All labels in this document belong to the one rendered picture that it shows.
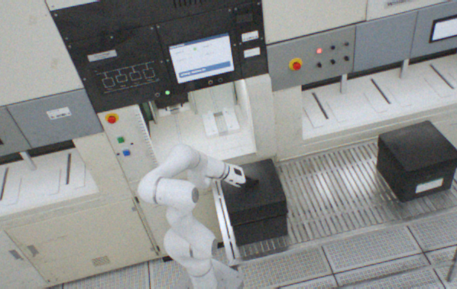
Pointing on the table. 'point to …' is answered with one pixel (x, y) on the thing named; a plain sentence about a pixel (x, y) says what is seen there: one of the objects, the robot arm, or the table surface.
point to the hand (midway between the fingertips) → (248, 181)
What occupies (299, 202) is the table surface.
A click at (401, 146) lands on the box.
